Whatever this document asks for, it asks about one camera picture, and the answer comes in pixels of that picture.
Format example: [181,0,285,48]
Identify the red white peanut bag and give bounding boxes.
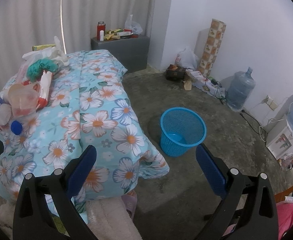
[36,71,53,110]

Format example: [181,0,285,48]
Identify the blue mesh trash basket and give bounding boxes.
[160,107,207,157]

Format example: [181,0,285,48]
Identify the patterned rolled mat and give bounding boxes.
[198,19,226,77]

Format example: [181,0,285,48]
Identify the small white bottle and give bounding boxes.
[99,30,104,41]

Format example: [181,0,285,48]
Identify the dark cardboard box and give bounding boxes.
[165,64,186,82]

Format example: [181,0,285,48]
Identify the white plastic shopping bag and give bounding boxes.
[175,47,199,70]

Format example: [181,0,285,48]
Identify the clear plastic cup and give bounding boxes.
[8,83,40,118]

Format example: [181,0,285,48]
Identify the clear plastic bag on cabinet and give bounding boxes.
[124,15,143,35]

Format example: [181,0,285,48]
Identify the white water dispenser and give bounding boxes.
[266,115,293,160]

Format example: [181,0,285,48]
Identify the pink cloth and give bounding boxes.
[276,201,293,239]

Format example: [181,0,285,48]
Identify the large blue water jug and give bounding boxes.
[226,67,256,112]

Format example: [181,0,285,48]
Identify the grey bedside cabinet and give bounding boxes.
[91,35,150,73]

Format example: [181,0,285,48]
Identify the white curtain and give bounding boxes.
[0,0,154,89]

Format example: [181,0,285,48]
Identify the pepsi plastic bottle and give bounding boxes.
[0,97,23,135]

